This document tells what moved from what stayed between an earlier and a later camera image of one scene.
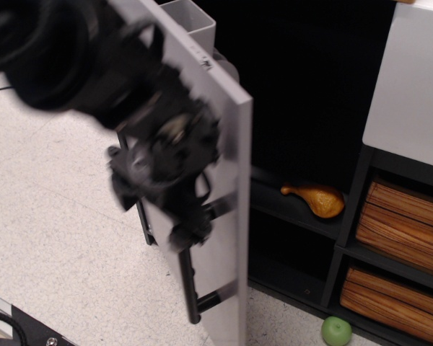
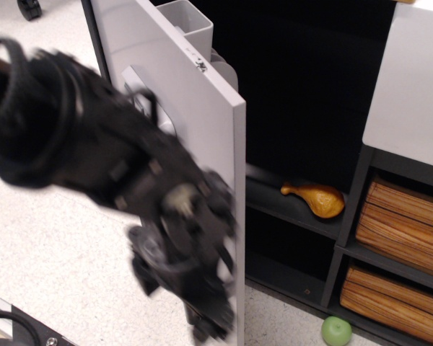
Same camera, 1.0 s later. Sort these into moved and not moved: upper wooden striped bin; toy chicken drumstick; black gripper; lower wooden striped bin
Moved: black gripper
Not moved: upper wooden striped bin; lower wooden striped bin; toy chicken drumstick
